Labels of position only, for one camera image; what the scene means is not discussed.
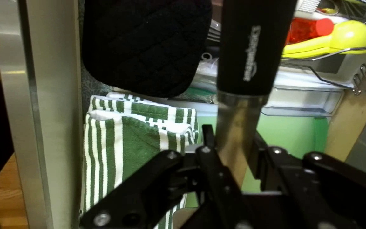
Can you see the yellow green kitchen utensil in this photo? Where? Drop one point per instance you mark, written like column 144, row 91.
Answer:
column 348, row 36

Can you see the steel sided kitchen drawer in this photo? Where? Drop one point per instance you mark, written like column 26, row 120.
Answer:
column 43, row 106

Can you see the green white striped towel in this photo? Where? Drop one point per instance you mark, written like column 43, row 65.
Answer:
column 106, row 161

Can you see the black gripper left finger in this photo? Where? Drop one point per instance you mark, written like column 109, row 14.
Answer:
column 148, row 191

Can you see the red kitchen utensil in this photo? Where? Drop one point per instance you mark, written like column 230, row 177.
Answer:
column 310, row 30

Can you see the green cutting mat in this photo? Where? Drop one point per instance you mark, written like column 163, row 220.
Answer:
column 288, row 135

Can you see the dark quilted pot holder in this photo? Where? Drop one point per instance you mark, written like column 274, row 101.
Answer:
column 144, row 42

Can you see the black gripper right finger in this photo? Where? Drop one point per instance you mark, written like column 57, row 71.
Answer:
column 339, row 191

